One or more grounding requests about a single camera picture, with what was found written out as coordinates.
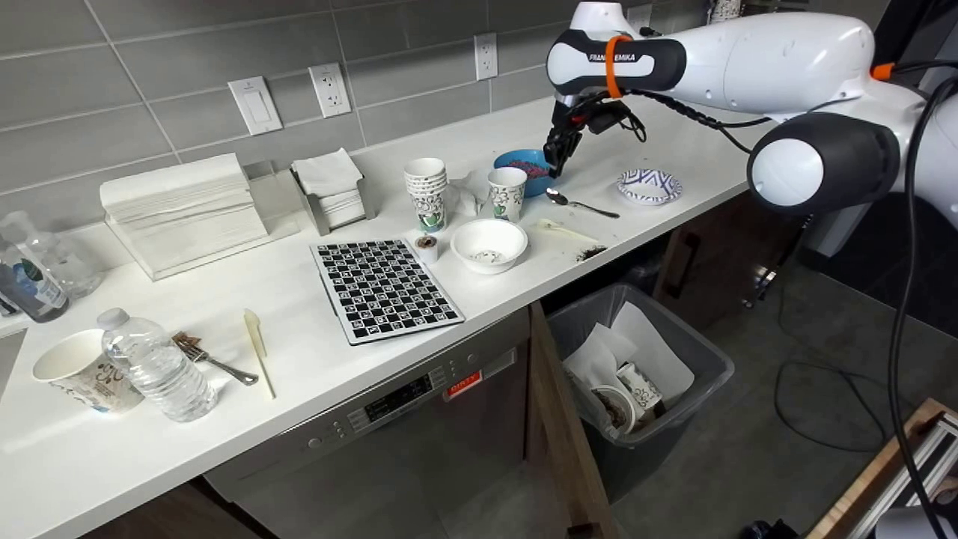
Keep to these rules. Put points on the blue bowl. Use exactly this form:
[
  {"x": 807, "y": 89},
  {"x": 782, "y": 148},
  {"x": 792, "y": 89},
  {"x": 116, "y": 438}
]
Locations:
[{"x": 519, "y": 166}]

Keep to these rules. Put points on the black white checkerboard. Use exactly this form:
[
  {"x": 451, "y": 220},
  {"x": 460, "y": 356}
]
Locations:
[{"x": 384, "y": 290}]

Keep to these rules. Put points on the white napkin holder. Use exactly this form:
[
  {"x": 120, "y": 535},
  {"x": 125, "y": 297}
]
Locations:
[{"x": 330, "y": 191}]

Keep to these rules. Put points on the wide patterned paper cup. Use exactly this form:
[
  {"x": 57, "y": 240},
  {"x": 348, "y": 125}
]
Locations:
[{"x": 84, "y": 375}]

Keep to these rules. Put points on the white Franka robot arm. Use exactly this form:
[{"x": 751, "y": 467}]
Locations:
[{"x": 780, "y": 61}]

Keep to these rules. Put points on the cream flat stick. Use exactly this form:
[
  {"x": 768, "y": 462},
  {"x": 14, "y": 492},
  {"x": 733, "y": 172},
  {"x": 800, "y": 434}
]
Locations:
[
  {"x": 258, "y": 348},
  {"x": 565, "y": 232}
]

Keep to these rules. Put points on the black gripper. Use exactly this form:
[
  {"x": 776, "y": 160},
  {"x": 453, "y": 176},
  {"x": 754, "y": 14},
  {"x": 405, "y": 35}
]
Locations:
[{"x": 586, "y": 116}]

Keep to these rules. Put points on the white rectangular box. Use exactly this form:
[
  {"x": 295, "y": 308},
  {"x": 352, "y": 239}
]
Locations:
[{"x": 183, "y": 214}]

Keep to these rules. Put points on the discarded floral paper cup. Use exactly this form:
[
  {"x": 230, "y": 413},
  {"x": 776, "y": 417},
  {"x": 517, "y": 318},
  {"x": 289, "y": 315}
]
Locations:
[{"x": 638, "y": 387}]

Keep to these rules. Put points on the white paper sheets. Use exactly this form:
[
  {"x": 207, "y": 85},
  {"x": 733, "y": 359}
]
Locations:
[{"x": 647, "y": 348}]

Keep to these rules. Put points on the small black object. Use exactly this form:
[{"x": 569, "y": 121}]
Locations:
[{"x": 592, "y": 252}]

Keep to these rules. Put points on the dark wooden lower cabinet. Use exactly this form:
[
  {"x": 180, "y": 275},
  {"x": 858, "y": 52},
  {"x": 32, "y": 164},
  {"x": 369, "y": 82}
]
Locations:
[{"x": 737, "y": 260}]

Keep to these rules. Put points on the steel dispenser box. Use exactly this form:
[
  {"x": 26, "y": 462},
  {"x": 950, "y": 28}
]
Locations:
[{"x": 273, "y": 196}]

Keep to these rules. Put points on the clear plastic bottle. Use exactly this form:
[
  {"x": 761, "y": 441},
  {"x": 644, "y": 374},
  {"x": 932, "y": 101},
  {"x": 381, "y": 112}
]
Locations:
[{"x": 40, "y": 272}]

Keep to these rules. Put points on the blue patterned paper plate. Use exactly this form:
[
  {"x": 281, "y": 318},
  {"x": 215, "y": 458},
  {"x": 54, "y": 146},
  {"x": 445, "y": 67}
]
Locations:
[{"x": 647, "y": 188}]

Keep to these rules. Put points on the white bowl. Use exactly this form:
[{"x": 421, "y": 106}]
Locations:
[{"x": 489, "y": 245}]

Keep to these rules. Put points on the crumpled white napkin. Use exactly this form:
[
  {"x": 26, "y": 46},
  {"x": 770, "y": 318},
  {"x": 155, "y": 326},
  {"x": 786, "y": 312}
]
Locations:
[{"x": 468, "y": 199}]

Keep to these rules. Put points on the clear water bottle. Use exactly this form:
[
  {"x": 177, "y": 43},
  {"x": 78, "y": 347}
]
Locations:
[{"x": 161, "y": 369}]

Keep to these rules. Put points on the open cabinet door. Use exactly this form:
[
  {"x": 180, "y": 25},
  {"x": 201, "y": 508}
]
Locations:
[{"x": 565, "y": 429}]

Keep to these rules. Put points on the steel dishwasher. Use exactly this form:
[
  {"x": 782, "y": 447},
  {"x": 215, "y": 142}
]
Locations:
[{"x": 400, "y": 429}]

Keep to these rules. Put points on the short floral paper cup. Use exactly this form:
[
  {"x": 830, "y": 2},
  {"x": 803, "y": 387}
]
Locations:
[{"x": 508, "y": 196}]

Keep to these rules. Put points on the dirty metal fork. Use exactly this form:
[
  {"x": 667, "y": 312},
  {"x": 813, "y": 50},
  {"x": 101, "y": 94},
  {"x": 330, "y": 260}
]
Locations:
[{"x": 215, "y": 362}]

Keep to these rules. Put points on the paper cup with coffee grounds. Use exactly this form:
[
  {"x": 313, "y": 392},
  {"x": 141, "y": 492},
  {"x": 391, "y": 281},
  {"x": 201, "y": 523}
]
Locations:
[{"x": 614, "y": 405}]

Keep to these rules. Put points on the wooden frame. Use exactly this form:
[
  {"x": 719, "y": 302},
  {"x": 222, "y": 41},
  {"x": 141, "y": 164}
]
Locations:
[{"x": 878, "y": 482}]

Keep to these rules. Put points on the grey trash bin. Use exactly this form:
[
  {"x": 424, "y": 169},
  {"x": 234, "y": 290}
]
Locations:
[{"x": 698, "y": 380}]

